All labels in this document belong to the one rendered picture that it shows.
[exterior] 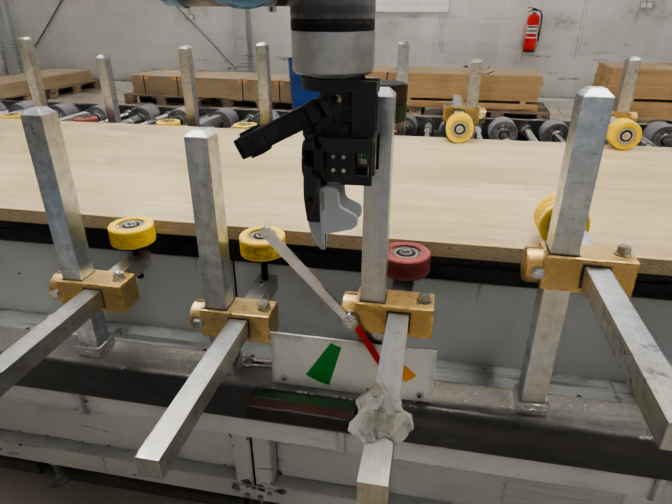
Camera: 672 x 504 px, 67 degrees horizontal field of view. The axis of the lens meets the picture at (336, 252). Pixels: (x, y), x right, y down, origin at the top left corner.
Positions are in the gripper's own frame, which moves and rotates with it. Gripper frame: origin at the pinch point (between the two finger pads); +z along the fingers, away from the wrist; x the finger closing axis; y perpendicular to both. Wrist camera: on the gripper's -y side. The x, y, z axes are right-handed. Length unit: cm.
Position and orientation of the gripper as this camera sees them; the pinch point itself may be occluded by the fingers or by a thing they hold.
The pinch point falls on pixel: (317, 238)
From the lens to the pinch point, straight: 65.6
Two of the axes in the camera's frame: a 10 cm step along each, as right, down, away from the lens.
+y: 9.8, 0.8, -1.7
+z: 0.0, 9.0, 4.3
